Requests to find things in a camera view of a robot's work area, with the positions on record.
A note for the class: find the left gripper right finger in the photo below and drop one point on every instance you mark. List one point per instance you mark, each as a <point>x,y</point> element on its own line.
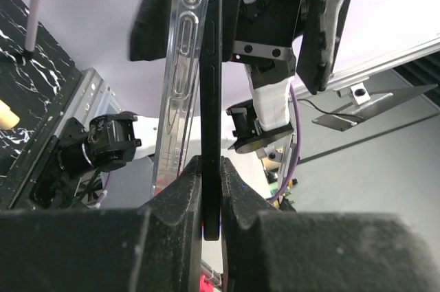
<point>266,249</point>

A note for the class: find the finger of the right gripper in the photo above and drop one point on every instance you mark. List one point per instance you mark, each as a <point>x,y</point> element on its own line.
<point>149,33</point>

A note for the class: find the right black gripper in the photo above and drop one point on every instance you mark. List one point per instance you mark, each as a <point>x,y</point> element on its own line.
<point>260,33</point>

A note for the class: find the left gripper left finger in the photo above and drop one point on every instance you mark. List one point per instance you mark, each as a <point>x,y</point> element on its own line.
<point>156,247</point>

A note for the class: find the clear magsafe phone case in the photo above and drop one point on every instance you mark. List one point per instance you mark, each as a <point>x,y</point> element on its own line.
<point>185,37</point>

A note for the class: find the dark phone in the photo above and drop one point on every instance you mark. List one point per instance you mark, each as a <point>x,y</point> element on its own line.
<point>210,110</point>

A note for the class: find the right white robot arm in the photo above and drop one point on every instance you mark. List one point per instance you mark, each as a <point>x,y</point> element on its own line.
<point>265,118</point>

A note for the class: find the grey metal bracket plate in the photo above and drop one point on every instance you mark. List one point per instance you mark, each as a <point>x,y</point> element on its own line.
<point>365,106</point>

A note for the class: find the wooden recorder flute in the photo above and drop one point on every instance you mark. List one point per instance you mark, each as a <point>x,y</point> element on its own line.
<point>8,119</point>

